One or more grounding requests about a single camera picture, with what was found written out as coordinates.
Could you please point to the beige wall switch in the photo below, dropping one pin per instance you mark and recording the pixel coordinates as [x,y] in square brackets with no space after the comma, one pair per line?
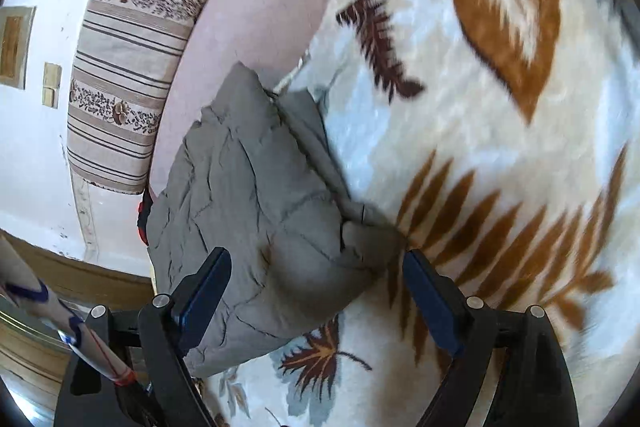
[51,84]

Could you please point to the wooden wall frame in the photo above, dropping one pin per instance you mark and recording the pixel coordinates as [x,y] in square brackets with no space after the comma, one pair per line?
[14,47]

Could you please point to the grey padded jacket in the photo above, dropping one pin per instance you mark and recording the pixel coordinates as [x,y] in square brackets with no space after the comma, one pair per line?
[250,197]

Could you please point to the black and red garment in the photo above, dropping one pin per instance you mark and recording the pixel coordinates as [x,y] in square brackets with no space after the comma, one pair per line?
[143,222]

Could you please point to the striped sofa back cushion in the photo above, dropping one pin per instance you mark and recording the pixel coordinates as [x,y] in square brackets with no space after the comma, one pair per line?
[145,27]

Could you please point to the pink sofa bolster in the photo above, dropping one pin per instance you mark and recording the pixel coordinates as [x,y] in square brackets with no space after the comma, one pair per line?
[250,7]

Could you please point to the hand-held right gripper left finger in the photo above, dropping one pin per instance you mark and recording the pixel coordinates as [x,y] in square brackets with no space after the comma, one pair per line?
[205,298]

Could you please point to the leaf print fleece blanket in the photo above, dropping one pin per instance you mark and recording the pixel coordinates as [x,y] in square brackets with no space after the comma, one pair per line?
[475,132]

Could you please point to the white cloth with blue trim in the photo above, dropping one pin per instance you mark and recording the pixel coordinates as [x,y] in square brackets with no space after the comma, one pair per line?
[50,312]

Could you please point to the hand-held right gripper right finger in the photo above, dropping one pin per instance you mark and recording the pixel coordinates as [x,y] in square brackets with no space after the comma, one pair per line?
[432,303]

